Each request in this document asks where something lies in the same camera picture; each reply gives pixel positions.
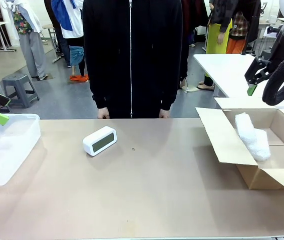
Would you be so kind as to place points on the figure plaid shirt orange trousers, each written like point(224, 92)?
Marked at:
point(238, 32)

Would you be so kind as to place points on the person's right forearm black sleeve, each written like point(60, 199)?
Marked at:
point(99, 92)

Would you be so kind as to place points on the mannequin floral shirt grey trousers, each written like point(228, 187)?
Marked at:
point(31, 37)

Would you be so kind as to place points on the open brown cardboard box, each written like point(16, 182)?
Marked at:
point(232, 140)

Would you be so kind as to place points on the orange shoes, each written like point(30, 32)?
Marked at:
point(79, 78)

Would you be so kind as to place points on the small grey-legged desk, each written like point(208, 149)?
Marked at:
point(52, 27)

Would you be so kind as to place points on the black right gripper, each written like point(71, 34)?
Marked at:
point(279, 50)

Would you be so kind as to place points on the person in black hoodie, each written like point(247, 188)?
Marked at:
point(131, 50)

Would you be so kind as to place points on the white digital alarm clock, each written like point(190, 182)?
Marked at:
point(99, 141)

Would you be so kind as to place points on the foam-wrapped white clock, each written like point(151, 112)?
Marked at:
point(257, 142)

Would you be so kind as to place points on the grey plastic stool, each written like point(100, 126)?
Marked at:
point(19, 85)

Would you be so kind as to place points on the person's right hand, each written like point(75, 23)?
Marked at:
point(103, 113)

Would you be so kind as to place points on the person's left forearm black sleeve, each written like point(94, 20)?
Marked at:
point(169, 92)

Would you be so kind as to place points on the person's left hand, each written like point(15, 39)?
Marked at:
point(164, 114)

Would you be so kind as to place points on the white side table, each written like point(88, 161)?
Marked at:
point(222, 72)

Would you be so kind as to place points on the figure in yellow skirt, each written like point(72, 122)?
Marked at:
point(215, 37)

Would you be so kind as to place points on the mannequin blue white shirt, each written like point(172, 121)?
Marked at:
point(66, 17)

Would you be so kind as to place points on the clear plastic storage bin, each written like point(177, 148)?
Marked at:
point(6, 150)

